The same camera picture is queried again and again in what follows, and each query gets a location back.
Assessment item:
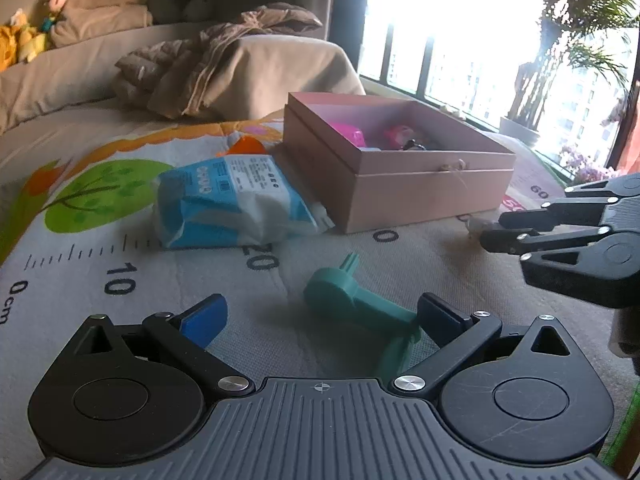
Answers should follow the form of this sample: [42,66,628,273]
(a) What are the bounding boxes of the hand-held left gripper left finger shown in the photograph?
[62,294,255,400]

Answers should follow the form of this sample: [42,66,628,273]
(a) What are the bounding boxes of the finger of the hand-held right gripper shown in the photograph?
[499,172,640,232]
[479,226,612,291]

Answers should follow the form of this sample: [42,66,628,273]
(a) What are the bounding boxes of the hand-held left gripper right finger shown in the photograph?
[391,292,587,400]

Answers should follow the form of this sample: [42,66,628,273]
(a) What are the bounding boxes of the small white scrap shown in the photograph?
[462,214,497,235]

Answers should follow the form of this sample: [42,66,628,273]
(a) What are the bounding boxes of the teal handheld fan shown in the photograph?
[303,252,427,386]

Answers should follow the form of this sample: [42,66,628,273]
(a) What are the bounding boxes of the pink cardboard box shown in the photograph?
[282,91,517,234]

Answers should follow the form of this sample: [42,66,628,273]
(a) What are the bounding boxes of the pink toys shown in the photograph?
[384,124,432,153]

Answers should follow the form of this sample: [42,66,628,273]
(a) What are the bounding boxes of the pink plastic strainer scoop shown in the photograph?
[322,120,368,149]

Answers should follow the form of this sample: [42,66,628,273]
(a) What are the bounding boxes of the small flowering pot plant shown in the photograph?
[559,144,618,185]

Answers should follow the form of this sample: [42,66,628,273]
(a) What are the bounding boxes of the printed play mat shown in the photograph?
[0,110,640,480]

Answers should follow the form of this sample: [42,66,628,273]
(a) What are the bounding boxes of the potted palm in white pot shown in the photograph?
[499,0,640,147]

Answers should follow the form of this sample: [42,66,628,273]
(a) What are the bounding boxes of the blue wet wipes pack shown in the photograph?
[152,155,335,252]

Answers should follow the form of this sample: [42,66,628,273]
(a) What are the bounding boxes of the orange yellow toy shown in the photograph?
[217,135,269,157]

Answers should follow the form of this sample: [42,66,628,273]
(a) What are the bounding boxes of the crumpled beige blanket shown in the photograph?
[114,2,324,121]

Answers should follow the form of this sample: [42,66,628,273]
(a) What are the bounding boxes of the beige sofa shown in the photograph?
[0,20,367,137]

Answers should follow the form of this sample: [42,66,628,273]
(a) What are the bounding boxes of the grey plush toy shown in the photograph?
[149,0,216,25]

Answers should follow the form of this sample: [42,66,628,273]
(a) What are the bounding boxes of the small yellow plush toy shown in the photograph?
[10,7,51,63]

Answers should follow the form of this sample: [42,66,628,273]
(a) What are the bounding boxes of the beige pillow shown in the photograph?
[50,0,153,48]

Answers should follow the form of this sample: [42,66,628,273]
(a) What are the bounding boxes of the large yellow plush toy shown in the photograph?
[0,24,23,72]

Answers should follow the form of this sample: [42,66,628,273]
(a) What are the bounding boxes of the pink-headed doll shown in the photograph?
[41,0,68,31]

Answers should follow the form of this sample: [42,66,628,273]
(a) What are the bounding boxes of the black window frame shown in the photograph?
[350,0,640,171]

